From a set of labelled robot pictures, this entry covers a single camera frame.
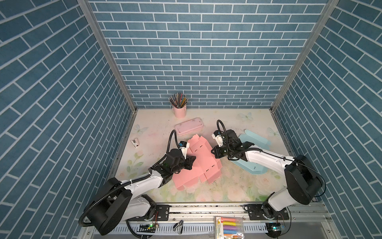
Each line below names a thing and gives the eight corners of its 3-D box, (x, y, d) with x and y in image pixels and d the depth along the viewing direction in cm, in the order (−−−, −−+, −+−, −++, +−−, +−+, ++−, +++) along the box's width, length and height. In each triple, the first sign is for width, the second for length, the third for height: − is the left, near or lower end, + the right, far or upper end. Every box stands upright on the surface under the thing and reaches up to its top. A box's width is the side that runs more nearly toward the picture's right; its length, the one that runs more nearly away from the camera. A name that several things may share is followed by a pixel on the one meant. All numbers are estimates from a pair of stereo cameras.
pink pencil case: (178, 136, 105) (178, 134, 103) (174, 126, 111) (174, 124, 109) (205, 128, 111) (205, 126, 109) (199, 118, 117) (199, 116, 115)
